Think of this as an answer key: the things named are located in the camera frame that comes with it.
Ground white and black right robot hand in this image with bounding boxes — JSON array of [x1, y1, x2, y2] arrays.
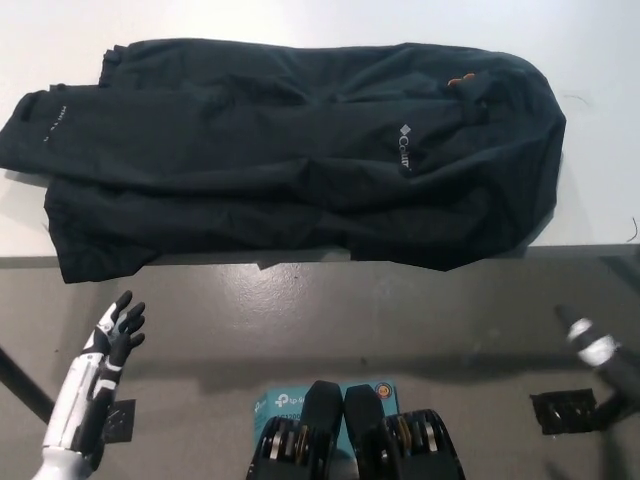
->
[[554, 303, 633, 389]]

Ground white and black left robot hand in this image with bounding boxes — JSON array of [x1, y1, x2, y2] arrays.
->
[[42, 290, 147, 454]]

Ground black jacket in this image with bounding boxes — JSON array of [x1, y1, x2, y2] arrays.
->
[[0, 42, 569, 285]]

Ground right black robot body block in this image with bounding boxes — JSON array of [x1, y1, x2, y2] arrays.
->
[[344, 383, 469, 480]]

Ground black table leg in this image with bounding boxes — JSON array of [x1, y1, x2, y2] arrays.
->
[[0, 344, 56, 426], [597, 364, 640, 429]]

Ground teal tp-link cardboard box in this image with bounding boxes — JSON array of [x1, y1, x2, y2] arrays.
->
[[251, 379, 401, 451]]

